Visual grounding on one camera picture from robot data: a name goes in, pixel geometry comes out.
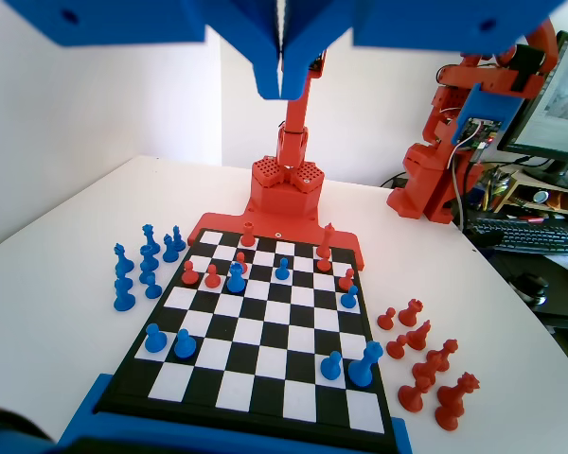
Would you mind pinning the black and white chessboard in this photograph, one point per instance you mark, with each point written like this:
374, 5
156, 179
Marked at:
265, 340

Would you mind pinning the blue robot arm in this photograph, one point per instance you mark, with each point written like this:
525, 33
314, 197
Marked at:
9, 430

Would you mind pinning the red chess rook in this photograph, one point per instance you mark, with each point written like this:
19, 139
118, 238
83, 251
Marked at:
410, 314
247, 236

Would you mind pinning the black computer mouse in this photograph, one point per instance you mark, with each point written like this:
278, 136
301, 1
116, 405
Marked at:
530, 288

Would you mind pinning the blue chess queen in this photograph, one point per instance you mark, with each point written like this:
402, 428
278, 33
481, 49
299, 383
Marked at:
149, 236

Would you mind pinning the blue controller board mount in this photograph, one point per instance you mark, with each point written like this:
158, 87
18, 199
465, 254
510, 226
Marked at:
483, 101

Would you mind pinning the red robot arm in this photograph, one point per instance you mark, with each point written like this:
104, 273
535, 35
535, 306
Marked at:
293, 118

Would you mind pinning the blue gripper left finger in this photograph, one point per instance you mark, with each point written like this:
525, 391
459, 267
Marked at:
246, 28

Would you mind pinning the blue chess bishop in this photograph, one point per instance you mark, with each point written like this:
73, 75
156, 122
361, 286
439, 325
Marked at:
169, 249
122, 261

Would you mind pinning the red chess pawn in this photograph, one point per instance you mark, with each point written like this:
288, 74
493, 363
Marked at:
386, 320
241, 259
189, 274
323, 265
447, 417
211, 278
345, 281
396, 347

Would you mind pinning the blue chess rook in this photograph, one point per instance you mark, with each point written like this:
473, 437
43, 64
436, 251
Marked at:
235, 280
147, 257

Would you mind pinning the blue tall piece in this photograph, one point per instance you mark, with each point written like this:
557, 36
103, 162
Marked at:
363, 369

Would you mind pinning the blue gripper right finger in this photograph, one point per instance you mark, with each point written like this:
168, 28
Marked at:
312, 28

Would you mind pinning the black computer monitor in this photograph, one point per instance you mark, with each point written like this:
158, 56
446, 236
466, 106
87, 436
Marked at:
563, 94

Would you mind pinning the black keyboard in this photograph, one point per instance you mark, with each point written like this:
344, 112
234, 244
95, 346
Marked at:
539, 236

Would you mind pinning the wooden desk organizer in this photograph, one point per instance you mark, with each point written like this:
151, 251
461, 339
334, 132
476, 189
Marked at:
525, 189

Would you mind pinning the blue arm base plate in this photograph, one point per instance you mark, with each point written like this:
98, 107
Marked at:
90, 416

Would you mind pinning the red tall piece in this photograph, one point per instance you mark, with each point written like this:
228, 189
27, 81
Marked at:
325, 243

